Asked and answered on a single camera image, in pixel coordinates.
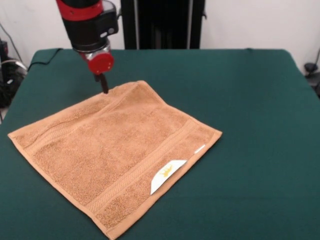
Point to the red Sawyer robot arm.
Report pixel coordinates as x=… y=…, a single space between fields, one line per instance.
x=87 y=27

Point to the tan terry towel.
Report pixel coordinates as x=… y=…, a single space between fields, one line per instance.
x=112 y=155

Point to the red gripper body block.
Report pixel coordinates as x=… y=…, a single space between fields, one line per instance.
x=101 y=63

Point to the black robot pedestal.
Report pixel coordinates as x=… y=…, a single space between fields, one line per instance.
x=160 y=23

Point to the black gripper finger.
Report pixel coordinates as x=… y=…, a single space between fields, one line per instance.
x=96 y=78
x=104 y=86

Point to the black plug adapter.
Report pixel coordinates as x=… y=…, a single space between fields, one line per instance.
x=310 y=67

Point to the black device with light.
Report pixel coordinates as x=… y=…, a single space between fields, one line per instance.
x=3 y=47

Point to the dark green table cloth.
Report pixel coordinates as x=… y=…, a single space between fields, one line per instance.
x=250 y=100

